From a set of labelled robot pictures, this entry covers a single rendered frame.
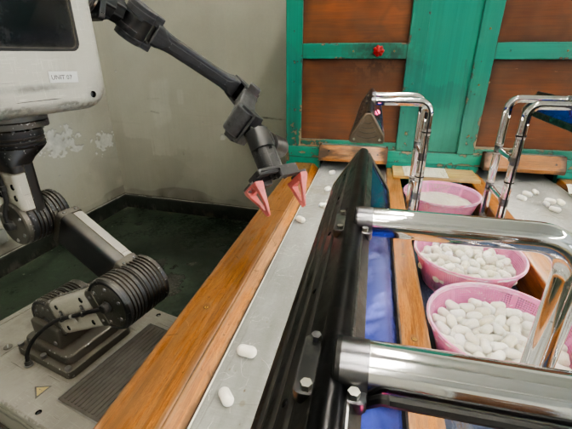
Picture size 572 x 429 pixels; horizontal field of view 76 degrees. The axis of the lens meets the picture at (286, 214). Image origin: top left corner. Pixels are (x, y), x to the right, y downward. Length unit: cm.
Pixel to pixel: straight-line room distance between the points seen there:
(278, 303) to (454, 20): 127
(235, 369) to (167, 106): 250
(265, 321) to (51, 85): 64
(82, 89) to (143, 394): 63
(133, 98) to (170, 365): 265
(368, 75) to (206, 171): 167
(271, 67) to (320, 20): 98
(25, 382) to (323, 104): 140
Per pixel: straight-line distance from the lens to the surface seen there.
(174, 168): 308
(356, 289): 22
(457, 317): 86
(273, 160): 83
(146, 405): 63
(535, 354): 37
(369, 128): 88
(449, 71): 168
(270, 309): 79
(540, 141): 181
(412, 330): 74
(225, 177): 288
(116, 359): 115
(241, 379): 66
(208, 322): 74
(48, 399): 113
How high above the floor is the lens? 123
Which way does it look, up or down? 24 degrees down
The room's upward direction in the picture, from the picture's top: straight up
